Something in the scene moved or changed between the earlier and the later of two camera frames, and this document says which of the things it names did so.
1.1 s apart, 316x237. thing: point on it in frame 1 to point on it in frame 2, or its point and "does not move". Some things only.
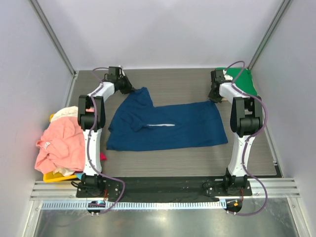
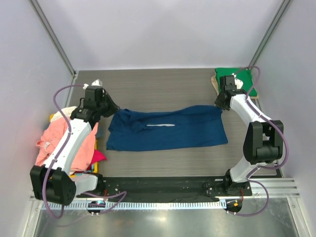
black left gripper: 129,88 to 113,107
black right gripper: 214,99 to 218,103
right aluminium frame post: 269,33 does not move
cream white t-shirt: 69,111 does not move
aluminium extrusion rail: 66,190 does not move
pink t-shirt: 61,146 does not move
